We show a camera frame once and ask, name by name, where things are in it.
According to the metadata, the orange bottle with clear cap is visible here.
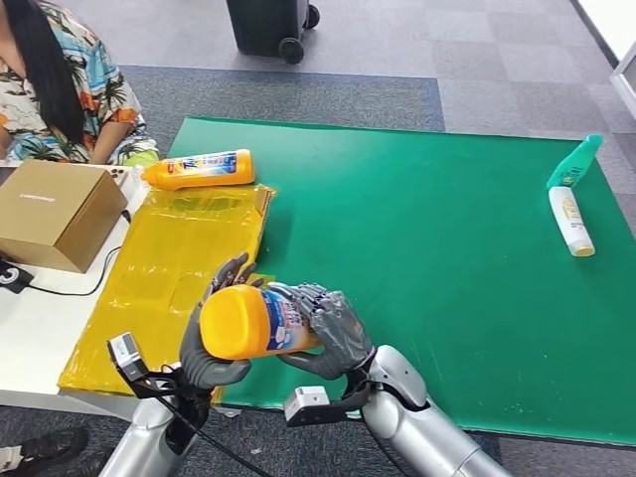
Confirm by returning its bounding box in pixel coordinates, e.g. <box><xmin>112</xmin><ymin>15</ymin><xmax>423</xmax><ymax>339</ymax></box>
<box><xmin>199</xmin><ymin>284</ymin><xmax>321</xmax><ymax>363</ymax></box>

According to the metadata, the brown cardboard box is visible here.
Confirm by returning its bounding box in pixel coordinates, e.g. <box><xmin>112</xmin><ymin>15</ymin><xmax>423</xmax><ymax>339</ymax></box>
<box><xmin>0</xmin><ymin>159</ymin><xmax>129</xmax><ymax>274</ymax></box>

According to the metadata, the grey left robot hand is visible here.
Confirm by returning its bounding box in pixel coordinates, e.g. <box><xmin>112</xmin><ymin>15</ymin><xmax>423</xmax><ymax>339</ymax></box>
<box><xmin>179</xmin><ymin>252</ymin><xmax>265</xmax><ymax>392</ymax></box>

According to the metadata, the white bottle with yellow cap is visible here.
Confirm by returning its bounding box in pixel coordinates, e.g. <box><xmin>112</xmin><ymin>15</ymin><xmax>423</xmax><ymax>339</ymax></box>
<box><xmin>548</xmin><ymin>186</ymin><xmax>596</xmax><ymax>258</ymax></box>

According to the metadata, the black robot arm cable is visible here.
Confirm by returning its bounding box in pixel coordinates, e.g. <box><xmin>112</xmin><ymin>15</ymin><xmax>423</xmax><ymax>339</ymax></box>
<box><xmin>149</xmin><ymin>388</ymin><xmax>273</xmax><ymax>477</ymax></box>

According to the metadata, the green bottle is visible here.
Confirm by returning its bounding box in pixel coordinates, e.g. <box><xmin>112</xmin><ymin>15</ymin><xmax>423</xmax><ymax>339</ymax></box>
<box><xmin>545</xmin><ymin>134</ymin><xmax>604</xmax><ymax>192</ymax></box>

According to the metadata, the black device with white ring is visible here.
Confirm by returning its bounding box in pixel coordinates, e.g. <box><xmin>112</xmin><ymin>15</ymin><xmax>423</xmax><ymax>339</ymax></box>
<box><xmin>0</xmin><ymin>259</ymin><xmax>35</xmax><ymax>295</ymax></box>

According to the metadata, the orange detergent bottle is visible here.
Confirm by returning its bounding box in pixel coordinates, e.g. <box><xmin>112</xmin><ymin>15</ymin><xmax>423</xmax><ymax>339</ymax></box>
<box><xmin>141</xmin><ymin>149</ymin><xmax>255</xmax><ymax>192</ymax></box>

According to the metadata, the green mat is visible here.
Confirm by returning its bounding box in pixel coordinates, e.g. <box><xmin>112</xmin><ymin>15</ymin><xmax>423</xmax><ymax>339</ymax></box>
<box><xmin>169</xmin><ymin>116</ymin><xmax>636</xmax><ymax>449</ymax></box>

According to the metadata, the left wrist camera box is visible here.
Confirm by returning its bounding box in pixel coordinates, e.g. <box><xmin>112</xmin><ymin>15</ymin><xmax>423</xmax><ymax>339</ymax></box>
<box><xmin>106</xmin><ymin>332</ymin><xmax>151</xmax><ymax>384</ymax></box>

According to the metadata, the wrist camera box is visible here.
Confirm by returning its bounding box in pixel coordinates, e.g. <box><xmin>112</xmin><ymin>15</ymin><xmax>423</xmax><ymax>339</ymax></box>
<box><xmin>106</xmin><ymin>332</ymin><xmax>151</xmax><ymax>384</ymax></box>
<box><xmin>283</xmin><ymin>386</ymin><xmax>332</xmax><ymax>426</ymax></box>

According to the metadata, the yellow plastic bag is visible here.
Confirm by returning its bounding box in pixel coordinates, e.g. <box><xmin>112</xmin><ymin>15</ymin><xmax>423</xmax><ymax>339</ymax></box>
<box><xmin>57</xmin><ymin>184</ymin><xmax>278</xmax><ymax>404</ymax></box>

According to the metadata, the person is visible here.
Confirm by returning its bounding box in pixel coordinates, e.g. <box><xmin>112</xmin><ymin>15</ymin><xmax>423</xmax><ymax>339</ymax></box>
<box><xmin>0</xmin><ymin>0</ymin><xmax>161</xmax><ymax>167</ymax></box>

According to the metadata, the white furniture edge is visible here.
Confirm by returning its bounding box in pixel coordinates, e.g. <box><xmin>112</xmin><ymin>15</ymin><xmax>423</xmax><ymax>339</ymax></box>
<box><xmin>610</xmin><ymin>40</ymin><xmax>636</xmax><ymax>121</ymax></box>

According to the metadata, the thin black desk cable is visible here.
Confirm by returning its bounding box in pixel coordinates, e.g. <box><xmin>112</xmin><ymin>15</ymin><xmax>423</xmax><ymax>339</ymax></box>
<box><xmin>26</xmin><ymin>244</ymin><xmax>123</xmax><ymax>299</ymax></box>

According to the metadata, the black shoe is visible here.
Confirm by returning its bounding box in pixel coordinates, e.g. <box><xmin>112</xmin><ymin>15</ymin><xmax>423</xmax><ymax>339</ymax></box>
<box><xmin>0</xmin><ymin>426</ymin><xmax>91</xmax><ymax>477</ymax></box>

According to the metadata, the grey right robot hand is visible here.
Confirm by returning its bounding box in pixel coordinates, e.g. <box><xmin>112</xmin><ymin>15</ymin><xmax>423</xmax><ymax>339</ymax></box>
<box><xmin>268</xmin><ymin>281</ymin><xmax>376</xmax><ymax>383</ymax></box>

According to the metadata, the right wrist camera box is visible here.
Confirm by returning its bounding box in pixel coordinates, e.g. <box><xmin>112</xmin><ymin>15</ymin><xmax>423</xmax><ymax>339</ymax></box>
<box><xmin>283</xmin><ymin>386</ymin><xmax>332</xmax><ymax>426</ymax></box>

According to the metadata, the black wheeled bin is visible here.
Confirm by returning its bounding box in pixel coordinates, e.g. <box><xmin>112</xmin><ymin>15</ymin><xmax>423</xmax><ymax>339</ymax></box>
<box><xmin>226</xmin><ymin>0</ymin><xmax>321</xmax><ymax>66</ymax></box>

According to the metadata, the white smartphone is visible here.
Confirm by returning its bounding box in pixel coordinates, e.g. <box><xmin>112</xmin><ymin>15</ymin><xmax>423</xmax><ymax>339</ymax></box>
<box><xmin>105</xmin><ymin>165</ymin><xmax>136</xmax><ymax>194</ymax></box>

